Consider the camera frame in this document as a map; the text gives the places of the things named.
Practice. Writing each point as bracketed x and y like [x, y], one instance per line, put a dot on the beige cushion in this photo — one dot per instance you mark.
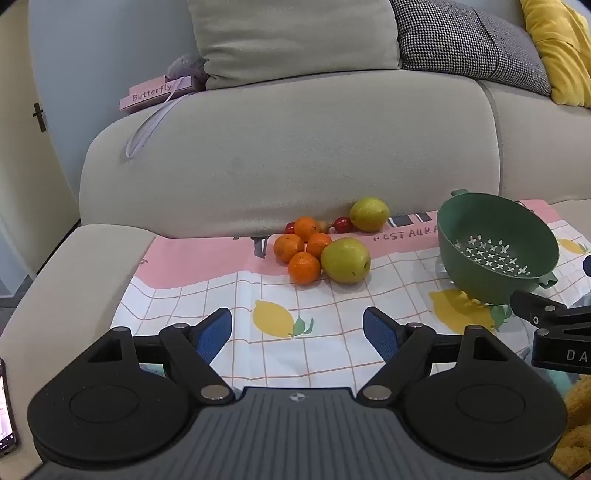
[295, 37]

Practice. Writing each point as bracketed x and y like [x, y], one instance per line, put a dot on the grey purple plush toy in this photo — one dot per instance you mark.
[187, 69]

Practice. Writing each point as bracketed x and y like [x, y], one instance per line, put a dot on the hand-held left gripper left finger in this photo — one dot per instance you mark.
[213, 334]

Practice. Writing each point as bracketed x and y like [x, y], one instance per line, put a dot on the green colander bowl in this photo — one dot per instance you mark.
[466, 221]

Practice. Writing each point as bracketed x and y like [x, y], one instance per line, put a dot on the pink checked lemon-print cloth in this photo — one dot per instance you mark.
[332, 314]

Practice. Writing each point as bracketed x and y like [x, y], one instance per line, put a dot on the yellow fluffy cloth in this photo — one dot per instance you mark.
[577, 429]

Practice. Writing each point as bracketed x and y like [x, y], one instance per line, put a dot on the tangerine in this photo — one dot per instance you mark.
[304, 269]
[321, 242]
[306, 228]
[287, 247]

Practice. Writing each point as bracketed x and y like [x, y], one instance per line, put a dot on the green yellow pear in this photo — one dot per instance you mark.
[346, 261]
[369, 213]

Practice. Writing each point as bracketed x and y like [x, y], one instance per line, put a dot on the red cherry tomato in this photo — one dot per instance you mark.
[341, 224]
[290, 227]

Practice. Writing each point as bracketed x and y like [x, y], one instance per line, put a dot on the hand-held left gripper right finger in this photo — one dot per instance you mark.
[381, 333]

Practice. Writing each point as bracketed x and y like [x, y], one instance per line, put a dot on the brown longan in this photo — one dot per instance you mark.
[324, 226]

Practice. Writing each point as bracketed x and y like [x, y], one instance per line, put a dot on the black smartphone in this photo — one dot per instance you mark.
[7, 410]

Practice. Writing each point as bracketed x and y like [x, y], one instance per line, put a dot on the houndstooth cushion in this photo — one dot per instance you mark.
[466, 41]

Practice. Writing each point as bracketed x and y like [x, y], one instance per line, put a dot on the yellow cushion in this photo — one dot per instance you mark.
[563, 50]

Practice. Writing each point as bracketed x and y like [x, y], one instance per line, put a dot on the pink printed box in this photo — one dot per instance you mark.
[147, 94]

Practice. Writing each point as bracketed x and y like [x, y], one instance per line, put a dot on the teal striped cloth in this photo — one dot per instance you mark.
[563, 381]

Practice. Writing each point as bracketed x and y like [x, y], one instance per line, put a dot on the lilac ribbon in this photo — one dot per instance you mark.
[154, 117]

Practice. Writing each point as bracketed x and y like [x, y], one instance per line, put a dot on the beige fabric sofa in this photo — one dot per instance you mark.
[300, 147]

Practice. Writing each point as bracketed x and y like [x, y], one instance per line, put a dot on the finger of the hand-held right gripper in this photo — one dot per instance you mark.
[538, 308]

